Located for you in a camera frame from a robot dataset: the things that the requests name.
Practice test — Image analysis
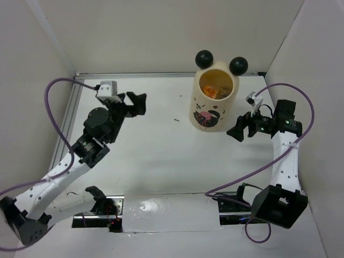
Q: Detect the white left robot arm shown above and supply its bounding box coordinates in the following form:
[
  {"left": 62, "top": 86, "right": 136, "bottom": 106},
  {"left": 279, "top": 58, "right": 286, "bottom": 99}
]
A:
[{"left": 1, "top": 91, "right": 147, "bottom": 246}]

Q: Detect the small orange plastic bottle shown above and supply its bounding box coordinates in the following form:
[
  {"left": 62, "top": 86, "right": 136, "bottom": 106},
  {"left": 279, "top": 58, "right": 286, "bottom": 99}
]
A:
[{"left": 202, "top": 85, "right": 218, "bottom": 99}]

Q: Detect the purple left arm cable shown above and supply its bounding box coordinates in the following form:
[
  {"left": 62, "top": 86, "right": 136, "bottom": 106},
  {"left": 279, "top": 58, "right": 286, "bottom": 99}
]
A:
[{"left": 0, "top": 77, "right": 99, "bottom": 252}]

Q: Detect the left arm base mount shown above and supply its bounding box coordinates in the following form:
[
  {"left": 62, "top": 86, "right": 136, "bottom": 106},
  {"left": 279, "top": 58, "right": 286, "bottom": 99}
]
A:
[{"left": 71, "top": 196, "right": 124, "bottom": 233}]

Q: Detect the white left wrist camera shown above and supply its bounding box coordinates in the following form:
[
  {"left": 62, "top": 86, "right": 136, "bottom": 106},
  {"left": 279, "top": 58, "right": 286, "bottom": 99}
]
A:
[{"left": 96, "top": 81, "right": 117, "bottom": 101}]

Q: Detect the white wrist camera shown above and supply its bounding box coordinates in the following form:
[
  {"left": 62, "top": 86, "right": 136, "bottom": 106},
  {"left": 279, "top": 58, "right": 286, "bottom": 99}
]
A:
[
  {"left": 96, "top": 81, "right": 117, "bottom": 101},
  {"left": 245, "top": 92, "right": 263, "bottom": 117}
]

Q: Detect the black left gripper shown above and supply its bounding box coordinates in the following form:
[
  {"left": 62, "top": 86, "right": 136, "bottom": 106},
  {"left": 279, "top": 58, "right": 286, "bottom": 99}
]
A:
[{"left": 103, "top": 92, "right": 148, "bottom": 143}]

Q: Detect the cream bin with black ears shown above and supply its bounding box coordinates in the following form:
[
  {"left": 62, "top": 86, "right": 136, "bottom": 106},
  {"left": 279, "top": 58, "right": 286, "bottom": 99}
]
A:
[{"left": 189, "top": 50, "right": 248, "bottom": 132}]

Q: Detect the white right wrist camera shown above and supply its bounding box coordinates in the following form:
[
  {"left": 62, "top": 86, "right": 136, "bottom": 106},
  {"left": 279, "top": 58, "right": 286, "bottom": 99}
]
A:
[{"left": 245, "top": 92, "right": 263, "bottom": 117}]

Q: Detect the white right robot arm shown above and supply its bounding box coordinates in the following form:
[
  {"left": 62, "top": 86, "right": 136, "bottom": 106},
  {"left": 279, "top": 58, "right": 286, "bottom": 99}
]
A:
[{"left": 227, "top": 97, "right": 308, "bottom": 229}]

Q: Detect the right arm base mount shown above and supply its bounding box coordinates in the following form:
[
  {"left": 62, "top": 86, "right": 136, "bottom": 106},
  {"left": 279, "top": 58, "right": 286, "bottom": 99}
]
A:
[{"left": 212, "top": 183, "right": 262, "bottom": 226}]

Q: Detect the aluminium frame rail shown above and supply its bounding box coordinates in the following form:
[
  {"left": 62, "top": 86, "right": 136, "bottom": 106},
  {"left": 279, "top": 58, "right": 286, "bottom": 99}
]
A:
[{"left": 41, "top": 71, "right": 267, "bottom": 196}]

